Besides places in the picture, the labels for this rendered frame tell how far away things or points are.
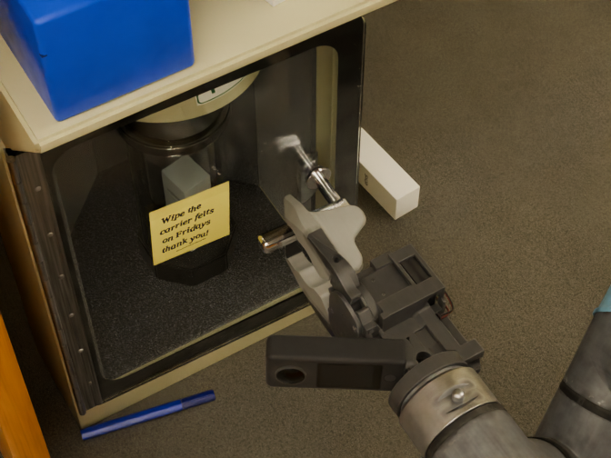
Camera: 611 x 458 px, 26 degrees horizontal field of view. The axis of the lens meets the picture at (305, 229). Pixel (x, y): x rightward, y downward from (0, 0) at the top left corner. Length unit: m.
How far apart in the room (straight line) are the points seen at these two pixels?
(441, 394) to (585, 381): 0.12
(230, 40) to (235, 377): 0.57
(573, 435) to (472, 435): 0.10
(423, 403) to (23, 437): 0.34
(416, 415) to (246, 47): 0.34
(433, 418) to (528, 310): 0.43
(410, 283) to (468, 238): 0.40
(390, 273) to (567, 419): 0.19
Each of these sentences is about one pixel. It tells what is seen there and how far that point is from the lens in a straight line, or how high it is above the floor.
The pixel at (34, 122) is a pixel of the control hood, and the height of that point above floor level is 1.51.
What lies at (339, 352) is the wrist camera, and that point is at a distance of 1.07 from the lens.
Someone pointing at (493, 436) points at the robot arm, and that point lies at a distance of 1.03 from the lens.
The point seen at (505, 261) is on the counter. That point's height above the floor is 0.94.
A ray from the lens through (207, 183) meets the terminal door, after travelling 1.13.
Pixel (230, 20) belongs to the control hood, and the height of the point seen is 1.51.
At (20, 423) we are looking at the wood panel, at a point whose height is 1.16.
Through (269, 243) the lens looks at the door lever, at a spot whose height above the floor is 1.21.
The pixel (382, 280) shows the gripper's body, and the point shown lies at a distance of 1.11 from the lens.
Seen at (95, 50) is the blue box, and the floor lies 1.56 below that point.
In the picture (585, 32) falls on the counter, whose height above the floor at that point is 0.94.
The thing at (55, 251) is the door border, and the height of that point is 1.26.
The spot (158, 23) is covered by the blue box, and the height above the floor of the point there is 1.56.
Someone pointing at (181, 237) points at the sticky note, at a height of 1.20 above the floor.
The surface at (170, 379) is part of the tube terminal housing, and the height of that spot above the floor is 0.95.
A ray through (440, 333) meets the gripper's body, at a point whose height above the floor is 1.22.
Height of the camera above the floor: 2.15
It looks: 54 degrees down
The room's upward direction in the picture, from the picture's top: straight up
